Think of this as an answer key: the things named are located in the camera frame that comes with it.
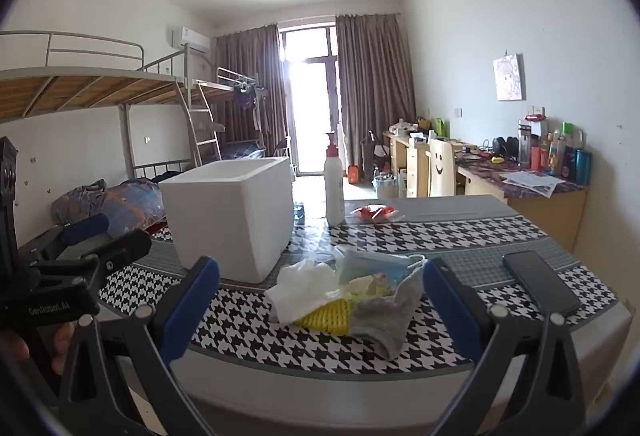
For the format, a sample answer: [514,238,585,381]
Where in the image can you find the blue plaid quilt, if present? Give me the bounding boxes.
[50,178,168,239]

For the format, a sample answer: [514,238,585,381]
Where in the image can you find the black folding cart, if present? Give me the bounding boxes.
[361,131,391,172]

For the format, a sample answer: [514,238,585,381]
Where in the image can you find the wooden smiley chair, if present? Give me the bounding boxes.
[427,138,457,198]

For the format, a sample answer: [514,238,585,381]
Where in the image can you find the white face mask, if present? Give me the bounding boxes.
[335,248,428,287]

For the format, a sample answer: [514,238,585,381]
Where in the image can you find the cluttered wooden desk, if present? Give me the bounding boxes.
[382,131,481,199]

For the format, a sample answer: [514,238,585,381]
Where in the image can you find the dark hanging clothes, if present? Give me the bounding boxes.
[232,83,266,132]

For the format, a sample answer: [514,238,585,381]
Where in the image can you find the metal bunk ladder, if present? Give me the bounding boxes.
[185,78,221,167]

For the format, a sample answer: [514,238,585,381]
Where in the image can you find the white lotion pump bottle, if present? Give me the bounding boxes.
[324,131,346,225]

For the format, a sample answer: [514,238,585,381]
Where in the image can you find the grey crumpled garment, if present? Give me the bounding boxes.
[75,180,108,212]

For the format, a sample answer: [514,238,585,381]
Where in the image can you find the houndstooth table cloth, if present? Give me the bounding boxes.
[97,195,621,377]

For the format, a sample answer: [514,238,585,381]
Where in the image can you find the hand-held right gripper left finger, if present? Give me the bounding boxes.
[59,256,221,436]

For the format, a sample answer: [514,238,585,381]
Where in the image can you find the small trash bin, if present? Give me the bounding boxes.
[374,173,398,199]

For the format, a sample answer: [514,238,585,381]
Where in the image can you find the person's left hand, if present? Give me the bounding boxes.
[0,322,77,376]

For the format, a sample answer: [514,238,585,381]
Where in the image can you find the black headphones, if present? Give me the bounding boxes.
[492,136,523,159]

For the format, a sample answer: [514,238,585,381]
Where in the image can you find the white air conditioner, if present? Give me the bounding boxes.
[171,27,212,53]

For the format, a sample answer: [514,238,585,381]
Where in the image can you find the yellow foam fruit net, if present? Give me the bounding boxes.
[295,298,356,336]

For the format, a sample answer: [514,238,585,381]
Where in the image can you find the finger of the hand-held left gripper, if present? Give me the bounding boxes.
[35,230,152,289]
[22,214,111,267]

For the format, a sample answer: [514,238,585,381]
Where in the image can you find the printed paper sheets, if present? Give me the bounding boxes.
[500,170,568,197]

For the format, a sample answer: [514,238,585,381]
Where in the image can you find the white cloth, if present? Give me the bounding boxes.
[264,258,341,324]

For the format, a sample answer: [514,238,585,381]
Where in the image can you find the green printed plastic bag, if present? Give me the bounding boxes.
[325,273,401,304]

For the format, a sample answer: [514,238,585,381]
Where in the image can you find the grey-brown curtain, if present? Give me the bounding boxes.
[335,13,417,167]
[215,23,288,157]

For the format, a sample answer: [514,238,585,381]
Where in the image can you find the grey sock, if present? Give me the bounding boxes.
[350,273,426,362]

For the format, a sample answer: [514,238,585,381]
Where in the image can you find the glass balcony door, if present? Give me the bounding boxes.
[280,27,342,177]

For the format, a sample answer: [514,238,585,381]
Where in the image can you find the white foam box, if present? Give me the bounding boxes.
[158,157,295,284]

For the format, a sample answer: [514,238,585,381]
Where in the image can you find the row of toiletry bottles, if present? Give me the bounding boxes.
[517,113,593,187]

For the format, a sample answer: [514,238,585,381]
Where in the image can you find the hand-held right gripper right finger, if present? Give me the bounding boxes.
[422,257,586,436]

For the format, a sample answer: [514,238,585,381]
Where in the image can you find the metal bunk bed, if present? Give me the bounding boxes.
[192,68,296,167]
[0,31,221,227]

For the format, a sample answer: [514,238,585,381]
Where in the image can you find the cartoon wall poster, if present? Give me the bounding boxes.
[492,53,526,102]

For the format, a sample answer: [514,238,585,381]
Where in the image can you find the red snack packet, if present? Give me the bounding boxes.
[350,203,401,223]

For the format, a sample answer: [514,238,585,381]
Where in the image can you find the wooden desk with patterned top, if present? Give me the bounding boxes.
[455,151,588,252]

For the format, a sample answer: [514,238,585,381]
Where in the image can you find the black smartphone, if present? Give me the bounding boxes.
[502,250,583,318]

